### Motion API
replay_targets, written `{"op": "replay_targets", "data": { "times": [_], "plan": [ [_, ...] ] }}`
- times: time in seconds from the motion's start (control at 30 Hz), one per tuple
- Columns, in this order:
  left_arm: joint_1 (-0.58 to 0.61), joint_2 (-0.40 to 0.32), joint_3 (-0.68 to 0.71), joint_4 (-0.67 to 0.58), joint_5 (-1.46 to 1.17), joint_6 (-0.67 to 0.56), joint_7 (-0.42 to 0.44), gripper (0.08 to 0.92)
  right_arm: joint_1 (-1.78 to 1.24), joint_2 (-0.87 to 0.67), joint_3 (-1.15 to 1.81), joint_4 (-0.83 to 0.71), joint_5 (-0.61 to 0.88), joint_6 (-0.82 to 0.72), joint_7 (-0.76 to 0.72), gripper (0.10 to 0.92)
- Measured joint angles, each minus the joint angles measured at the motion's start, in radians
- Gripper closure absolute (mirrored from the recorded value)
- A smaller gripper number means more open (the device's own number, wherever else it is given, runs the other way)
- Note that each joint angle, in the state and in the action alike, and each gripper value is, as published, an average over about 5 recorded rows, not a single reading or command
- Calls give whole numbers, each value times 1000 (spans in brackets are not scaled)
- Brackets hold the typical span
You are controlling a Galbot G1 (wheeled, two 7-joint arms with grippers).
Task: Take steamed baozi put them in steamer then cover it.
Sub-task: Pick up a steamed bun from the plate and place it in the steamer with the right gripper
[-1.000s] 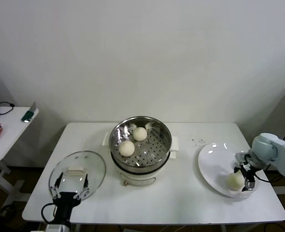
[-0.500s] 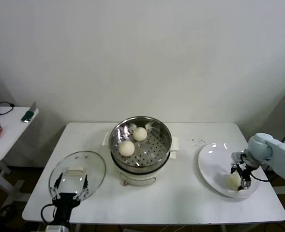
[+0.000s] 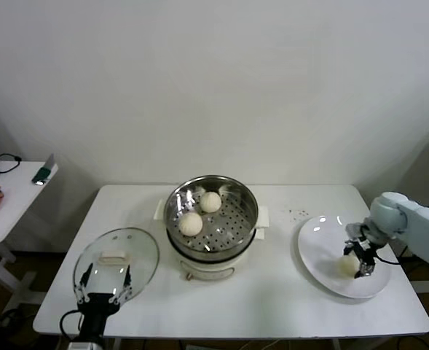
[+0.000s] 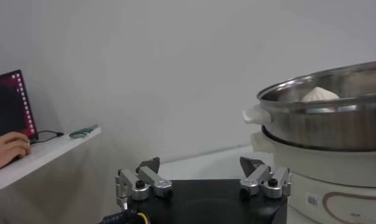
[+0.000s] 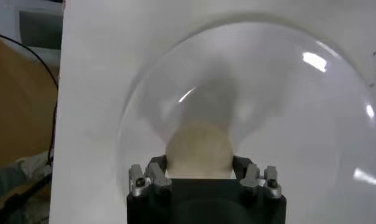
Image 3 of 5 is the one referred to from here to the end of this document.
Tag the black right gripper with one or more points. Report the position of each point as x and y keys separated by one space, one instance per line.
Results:
x=367 y=249

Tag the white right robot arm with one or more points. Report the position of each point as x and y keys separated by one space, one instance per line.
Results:
x=421 y=229

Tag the white round plate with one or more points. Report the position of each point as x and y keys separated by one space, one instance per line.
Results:
x=319 y=248

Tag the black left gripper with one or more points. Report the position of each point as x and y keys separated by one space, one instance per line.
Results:
x=95 y=304

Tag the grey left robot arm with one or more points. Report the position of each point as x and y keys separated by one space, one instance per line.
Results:
x=86 y=345

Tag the stainless steel steamer basket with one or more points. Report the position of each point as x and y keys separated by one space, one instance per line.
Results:
x=236 y=233

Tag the white steamed baozi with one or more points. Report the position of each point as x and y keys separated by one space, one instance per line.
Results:
x=211 y=202
x=191 y=224
x=347 y=268

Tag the white side table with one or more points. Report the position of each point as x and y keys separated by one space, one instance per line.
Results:
x=21 y=204

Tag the white power strip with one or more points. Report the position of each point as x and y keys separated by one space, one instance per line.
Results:
x=6 y=320

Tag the glass pot lid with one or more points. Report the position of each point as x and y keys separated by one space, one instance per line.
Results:
x=141 y=251

